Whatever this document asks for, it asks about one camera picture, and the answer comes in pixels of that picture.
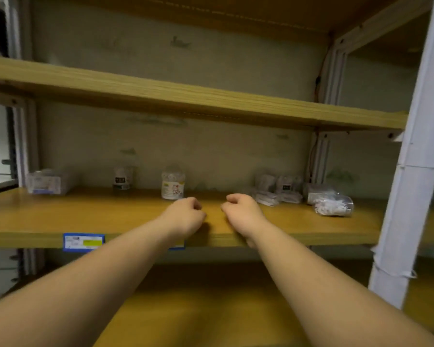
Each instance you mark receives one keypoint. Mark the small jar with black label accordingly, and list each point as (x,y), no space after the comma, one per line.
(123,178)

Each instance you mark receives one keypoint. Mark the blue price label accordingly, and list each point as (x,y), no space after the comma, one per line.
(177,246)
(83,242)

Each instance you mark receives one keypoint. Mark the person's right forearm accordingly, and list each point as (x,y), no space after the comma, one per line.
(329,303)

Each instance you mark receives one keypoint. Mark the person's right hand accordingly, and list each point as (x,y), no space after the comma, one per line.
(244,216)

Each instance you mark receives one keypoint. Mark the grey white shelf post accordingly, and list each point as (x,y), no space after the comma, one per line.
(416,177)

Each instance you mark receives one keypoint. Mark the person's left hand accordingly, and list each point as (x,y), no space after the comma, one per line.
(184,220)

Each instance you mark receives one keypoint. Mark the white metal crossbar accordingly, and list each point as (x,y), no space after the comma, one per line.
(7,98)
(361,135)
(379,25)

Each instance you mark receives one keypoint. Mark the person's left forearm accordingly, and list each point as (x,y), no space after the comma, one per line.
(86,292)

